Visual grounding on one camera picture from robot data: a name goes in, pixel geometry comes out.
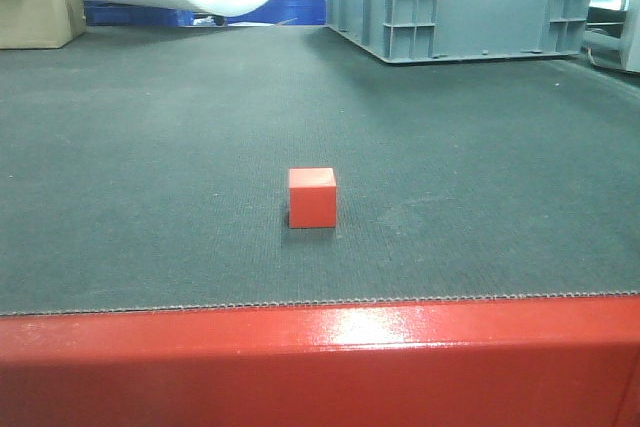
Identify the red cube block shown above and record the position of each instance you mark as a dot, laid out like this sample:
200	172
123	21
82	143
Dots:
312	198

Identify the black woven table mat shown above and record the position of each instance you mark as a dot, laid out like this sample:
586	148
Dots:
148	169

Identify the grey plastic crate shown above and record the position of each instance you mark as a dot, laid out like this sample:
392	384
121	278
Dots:
430	31

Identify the red metal table edge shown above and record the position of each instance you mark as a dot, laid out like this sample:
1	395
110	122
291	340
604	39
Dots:
536	362

